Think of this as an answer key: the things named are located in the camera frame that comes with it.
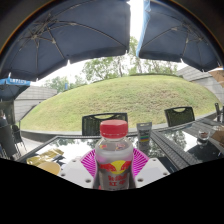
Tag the navy umbrella with blue rim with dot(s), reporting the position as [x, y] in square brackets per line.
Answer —
[10, 88]

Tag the brown paper bag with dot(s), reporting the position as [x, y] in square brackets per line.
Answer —
[219, 135]

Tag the grey slatted building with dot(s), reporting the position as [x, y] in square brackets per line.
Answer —
[33, 100]
[200, 78]

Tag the red-capped clear drink bottle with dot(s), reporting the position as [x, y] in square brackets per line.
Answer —
[114, 156]

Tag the navy umbrella with pale flap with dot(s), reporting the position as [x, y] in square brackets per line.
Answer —
[176, 33]

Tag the dark green wicker chair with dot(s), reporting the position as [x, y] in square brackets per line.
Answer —
[91, 125]
[219, 111]
[180, 116]

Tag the person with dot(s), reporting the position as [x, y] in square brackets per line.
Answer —
[2, 119]

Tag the small glass cup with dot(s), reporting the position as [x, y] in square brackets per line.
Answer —
[203, 136]

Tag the grey striped stand-up packet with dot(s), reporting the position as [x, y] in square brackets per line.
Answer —
[144, 130]

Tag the large navy patio umbrella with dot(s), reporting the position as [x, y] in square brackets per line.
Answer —
[66, 33]

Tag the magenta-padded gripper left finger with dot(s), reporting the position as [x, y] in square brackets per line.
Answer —
[78, 173]

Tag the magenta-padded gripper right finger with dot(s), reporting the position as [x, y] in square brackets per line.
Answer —
[148, 171]

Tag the dark grey wicker chair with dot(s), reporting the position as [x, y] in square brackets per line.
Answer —
[18, 136]
[6, 140]

